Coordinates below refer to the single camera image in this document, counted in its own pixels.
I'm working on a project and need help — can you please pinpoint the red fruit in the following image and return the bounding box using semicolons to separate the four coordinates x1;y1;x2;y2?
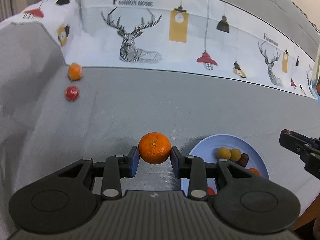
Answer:
65;86;80;101

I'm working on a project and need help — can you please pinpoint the small orange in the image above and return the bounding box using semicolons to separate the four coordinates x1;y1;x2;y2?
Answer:
67;63;82;81

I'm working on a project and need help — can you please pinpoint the red cherry tomato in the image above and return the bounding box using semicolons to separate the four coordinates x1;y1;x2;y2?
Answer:
208;187;216;196

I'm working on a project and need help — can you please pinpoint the yellow-green fruit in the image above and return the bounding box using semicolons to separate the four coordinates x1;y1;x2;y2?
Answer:
216;147;231;160
230;148;241;162

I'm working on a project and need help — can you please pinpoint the light blue plate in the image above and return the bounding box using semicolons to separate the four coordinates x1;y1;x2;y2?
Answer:
180;134;270;197

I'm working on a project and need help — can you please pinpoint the orange large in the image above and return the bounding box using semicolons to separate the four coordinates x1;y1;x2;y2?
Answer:
248;168;261;176

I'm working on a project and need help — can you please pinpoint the dark red date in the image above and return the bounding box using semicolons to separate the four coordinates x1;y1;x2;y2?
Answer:
236;153;249;167

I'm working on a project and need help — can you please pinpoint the bare orange mandarin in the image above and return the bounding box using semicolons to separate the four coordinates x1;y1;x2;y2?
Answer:
138;132;171;165

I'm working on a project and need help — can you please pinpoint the white deer print cloth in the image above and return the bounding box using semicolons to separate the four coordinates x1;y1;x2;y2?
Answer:
1;0;319;99

